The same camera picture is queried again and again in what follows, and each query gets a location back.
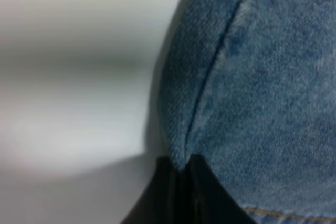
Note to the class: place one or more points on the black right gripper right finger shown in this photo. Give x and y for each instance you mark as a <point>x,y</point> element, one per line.
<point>210,202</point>

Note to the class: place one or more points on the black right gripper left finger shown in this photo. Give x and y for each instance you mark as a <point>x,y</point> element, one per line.
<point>168,198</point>

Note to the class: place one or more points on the children's blue denim shorts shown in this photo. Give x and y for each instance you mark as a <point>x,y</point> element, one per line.
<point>250,86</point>

